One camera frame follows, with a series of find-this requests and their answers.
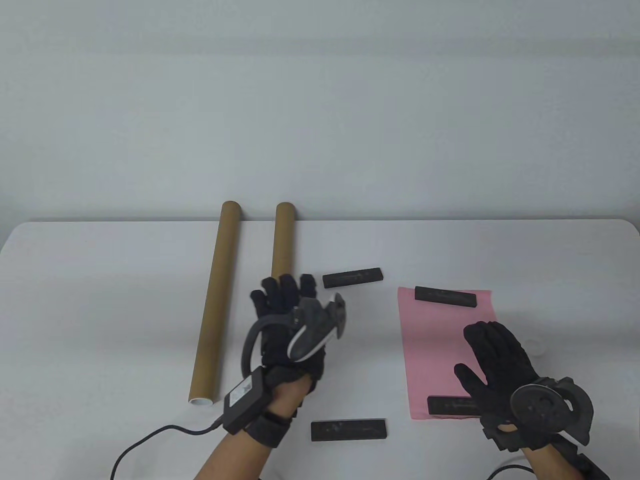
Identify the person's right hand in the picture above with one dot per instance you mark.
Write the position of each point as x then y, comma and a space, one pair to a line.
500, 365

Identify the person's left hand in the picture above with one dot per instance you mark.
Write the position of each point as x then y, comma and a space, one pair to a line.
280, 300

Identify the translucent white tube cap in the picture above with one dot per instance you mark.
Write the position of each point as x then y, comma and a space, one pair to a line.
539, 346

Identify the brown cardboard mailing tube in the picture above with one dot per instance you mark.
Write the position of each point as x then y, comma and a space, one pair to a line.
283, 240
217, 305

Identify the black rectangular weight bar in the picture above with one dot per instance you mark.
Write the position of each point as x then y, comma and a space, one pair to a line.
350, 430
452, 406
446, 296
353, 278

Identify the pink paper sheet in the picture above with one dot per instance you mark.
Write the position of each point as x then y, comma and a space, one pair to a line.
435, 345

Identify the person's right forearm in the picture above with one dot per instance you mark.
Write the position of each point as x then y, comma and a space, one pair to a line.
545, 465

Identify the person's left forearm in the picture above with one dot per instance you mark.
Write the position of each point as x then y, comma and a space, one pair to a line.
235, 455

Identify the black wrist camera unit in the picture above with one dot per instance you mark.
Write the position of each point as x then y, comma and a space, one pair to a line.
585, 460
245, 400

